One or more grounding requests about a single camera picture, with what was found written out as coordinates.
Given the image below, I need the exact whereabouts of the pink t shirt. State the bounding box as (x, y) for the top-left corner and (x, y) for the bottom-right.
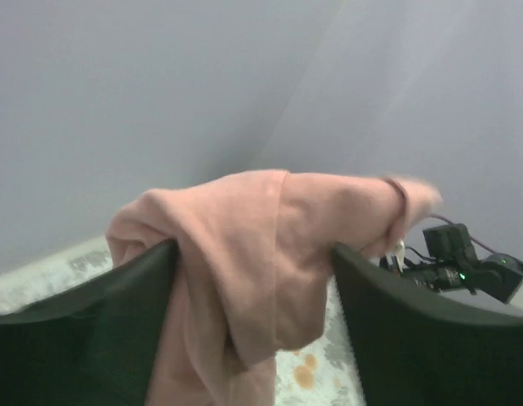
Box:
(106, 170), (441, 405)

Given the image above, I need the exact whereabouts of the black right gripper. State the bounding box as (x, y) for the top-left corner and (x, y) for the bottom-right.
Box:
(379, 255), (465, 290)

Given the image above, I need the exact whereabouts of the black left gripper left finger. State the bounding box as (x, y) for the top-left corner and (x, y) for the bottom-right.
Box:
(0, 240), (177, 406)

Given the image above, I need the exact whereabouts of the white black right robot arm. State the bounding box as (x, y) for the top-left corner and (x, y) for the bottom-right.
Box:
(378, 223), (523, 308)

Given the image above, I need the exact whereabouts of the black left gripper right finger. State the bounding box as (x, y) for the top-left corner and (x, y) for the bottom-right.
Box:
(331, 244), (523, 406)

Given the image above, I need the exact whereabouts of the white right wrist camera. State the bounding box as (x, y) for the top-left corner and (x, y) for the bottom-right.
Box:
(386, 239), (406, 274)

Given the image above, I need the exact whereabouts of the floral table mat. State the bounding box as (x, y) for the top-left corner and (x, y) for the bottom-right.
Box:
(0, 237), (364, 405)

